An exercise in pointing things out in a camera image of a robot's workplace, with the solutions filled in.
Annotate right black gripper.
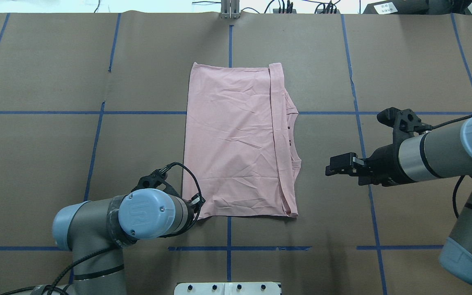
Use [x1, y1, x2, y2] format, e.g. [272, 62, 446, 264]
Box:
[325, 144, 402, 187]

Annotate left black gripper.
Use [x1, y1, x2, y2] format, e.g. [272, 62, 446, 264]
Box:
[182, 196, 206, 230]

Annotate pink Snoopy t-shirt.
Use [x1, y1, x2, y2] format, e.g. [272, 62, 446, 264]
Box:
[182, 62, 302, 220]

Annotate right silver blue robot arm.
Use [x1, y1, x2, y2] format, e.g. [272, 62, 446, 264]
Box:
[325, 108, 472, 286]

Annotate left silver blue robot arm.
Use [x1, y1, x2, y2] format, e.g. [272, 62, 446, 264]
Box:
[30, 188, 205, 295]

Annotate black box with label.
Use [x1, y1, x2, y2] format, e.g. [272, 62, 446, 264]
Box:
[362, 0, 438, 15]

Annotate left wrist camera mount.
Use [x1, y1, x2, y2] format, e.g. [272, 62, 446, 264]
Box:
[131, 170, 181, 198]

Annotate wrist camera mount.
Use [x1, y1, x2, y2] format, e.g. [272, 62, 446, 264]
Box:
[377, 108, 433, 144]
[131, 170, 181, 198]

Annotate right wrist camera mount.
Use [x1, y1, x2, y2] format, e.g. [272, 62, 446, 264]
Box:
[377, 108, 433, 144]

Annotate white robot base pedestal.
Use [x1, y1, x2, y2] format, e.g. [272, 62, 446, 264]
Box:
[174, 281, 283, 295]

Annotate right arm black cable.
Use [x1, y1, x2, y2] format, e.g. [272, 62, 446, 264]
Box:
[424, 109, 472, 220]

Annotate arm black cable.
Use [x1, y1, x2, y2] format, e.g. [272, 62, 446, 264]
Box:
[424, 109, 472, 220]
[0, 162, 204, 295]

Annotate black cable bundle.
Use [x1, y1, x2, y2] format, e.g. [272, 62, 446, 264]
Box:
[240, 0, 343, 14]

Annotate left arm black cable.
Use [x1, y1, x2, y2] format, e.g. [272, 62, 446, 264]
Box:
[0, 162, 204, 295]

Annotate aluminium frame post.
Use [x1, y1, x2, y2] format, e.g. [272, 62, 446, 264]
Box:
[219, 0, 241, 19]

